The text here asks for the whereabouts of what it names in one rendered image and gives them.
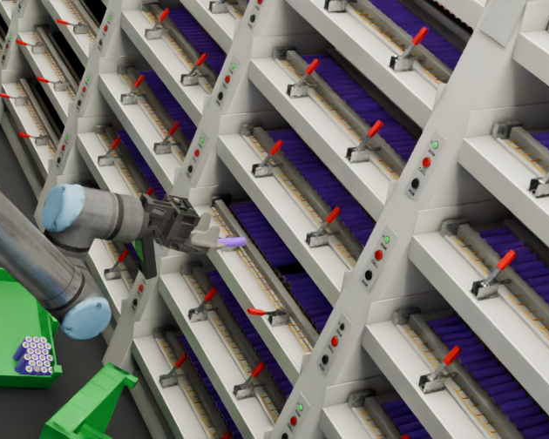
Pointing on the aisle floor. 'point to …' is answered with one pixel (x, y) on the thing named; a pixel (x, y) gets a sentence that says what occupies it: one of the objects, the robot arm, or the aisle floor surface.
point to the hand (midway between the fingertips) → (216, 244)
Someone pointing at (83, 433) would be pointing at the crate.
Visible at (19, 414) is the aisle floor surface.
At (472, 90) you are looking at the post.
